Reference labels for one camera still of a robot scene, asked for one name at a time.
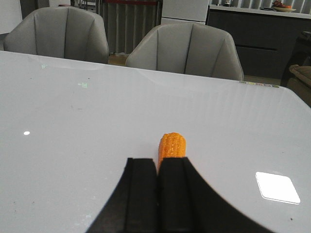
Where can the dark grey sideboard counter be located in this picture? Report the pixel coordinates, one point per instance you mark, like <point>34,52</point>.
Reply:
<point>264,39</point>

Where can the grey dining chair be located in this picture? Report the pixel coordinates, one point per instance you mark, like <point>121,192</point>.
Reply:
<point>188,48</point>
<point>61,32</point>

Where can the grey left dining chair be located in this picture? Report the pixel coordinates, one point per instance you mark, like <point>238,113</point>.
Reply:
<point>61,32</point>

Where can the orange corn cob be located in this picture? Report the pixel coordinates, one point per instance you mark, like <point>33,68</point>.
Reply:
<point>171,145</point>

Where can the dark armchair with cushion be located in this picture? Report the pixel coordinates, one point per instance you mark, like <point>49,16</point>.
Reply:
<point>297,72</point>

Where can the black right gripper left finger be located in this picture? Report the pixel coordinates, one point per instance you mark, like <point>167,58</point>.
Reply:
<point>132,207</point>

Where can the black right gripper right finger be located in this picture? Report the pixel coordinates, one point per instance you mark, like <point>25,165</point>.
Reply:
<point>188,204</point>

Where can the fruit bowl on counter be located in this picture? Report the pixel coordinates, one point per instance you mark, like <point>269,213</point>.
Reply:
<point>281,7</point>

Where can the white refrigerator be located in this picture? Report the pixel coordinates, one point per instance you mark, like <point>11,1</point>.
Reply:
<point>178,11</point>

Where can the grey right dining chair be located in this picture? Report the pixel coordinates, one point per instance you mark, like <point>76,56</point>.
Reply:
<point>188,48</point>

